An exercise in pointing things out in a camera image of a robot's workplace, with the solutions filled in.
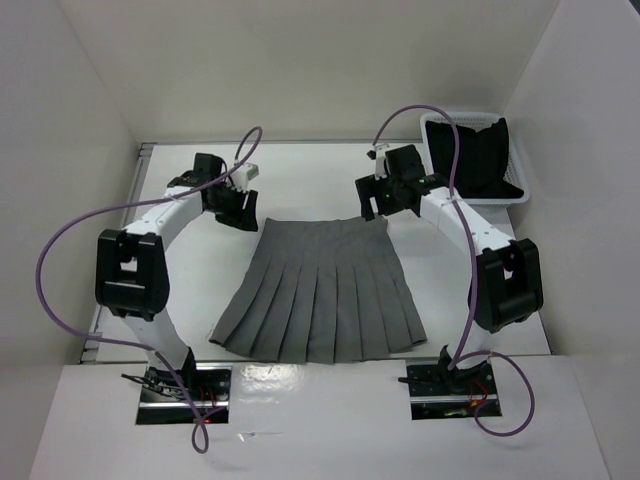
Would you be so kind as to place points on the black skirt in basket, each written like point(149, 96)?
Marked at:
point(482, 163)

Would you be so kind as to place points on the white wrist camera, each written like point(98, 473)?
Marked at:
point(242, 176)
point(377, 153)

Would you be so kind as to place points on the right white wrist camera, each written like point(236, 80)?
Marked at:
point(377, 153)

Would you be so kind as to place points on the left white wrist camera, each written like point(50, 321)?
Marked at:
point(242, 176)

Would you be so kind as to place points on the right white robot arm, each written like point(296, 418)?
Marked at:
point(505, 285)

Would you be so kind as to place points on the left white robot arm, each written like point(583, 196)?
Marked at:
point(132, 278)

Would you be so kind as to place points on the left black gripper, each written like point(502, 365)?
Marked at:
point(241, 218)

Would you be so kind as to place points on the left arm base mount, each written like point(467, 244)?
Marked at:
point(162, 402)

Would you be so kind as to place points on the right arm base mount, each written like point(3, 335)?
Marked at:
point(431, 397)

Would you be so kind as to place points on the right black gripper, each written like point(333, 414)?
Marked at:
point(367, 187)

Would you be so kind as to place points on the grey pleated skirt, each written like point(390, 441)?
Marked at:
point(322, 292)

